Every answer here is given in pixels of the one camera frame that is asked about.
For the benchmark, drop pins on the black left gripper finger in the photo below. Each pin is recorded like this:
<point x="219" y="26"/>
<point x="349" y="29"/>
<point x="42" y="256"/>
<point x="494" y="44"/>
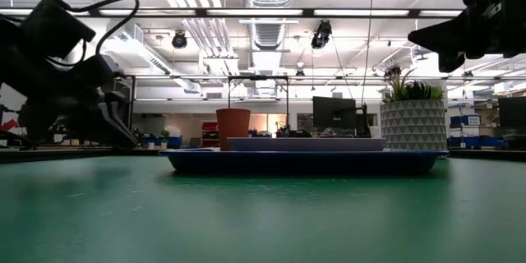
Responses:
<point x="121" y="123"/>
<point x="103" y="131"/>

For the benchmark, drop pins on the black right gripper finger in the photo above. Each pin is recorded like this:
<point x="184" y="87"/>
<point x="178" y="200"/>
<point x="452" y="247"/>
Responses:
<point x="452" y="61"/>
<point x="444" y="35"/>

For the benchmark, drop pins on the red-orange plastic cup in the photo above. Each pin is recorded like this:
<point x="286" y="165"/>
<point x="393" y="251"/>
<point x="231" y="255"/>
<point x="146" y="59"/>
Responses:
<point x="233" y="127"/>

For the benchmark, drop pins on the white round plate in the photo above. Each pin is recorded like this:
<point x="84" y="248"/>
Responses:
<point x="308" y="144"/>

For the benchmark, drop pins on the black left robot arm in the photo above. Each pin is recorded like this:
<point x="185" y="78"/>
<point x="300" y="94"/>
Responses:
<point x="10" y="49"/>

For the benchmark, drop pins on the blue plastic tray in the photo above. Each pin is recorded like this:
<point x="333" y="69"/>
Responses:
<point x="287" y="164"/>

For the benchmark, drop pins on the small potted plant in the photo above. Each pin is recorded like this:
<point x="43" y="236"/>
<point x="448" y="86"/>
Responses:
<point x="164" y="139"/>

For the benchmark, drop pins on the green spiky plant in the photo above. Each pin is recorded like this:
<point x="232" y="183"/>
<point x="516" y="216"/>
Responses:
<point x="415" y="90"/>

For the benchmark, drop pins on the blue storage bin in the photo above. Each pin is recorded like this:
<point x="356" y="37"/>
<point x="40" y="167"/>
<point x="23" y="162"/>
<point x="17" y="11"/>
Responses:
<point x="464" y="120"/>

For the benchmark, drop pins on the grey patterned planter pot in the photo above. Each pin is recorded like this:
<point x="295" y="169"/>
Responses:
<point x="413" y="125"/>

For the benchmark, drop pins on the black computer monitor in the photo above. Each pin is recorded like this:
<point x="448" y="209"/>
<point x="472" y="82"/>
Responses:
<point x="513" y="111"/>
<point x="333" y="111"/>

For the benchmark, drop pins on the red drawer cabinet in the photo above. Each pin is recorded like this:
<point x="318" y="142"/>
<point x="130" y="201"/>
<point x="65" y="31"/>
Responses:
<point x="209" y="126"/>

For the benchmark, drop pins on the black table frame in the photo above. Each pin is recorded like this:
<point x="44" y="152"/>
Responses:
<point x="82" y="154"/>

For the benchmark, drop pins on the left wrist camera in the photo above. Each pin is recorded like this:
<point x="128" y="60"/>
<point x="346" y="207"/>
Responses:
<point x="53" y="29"/>

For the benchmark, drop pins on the black hanging ceiling camera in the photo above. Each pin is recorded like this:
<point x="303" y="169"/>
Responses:
<point x="321" y="35"/>
<point x="179" y="40"/>

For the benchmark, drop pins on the black overhead rail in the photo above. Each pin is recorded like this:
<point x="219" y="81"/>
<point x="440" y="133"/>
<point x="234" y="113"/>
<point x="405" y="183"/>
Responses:
<point x="201" y="12"/>

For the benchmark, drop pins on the black metal frame stand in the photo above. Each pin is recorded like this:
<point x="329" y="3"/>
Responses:
<point x="258" y="77"/>

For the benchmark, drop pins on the silver ventilation duct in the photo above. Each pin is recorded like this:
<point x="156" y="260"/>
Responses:
<point x="269" y="33"/>

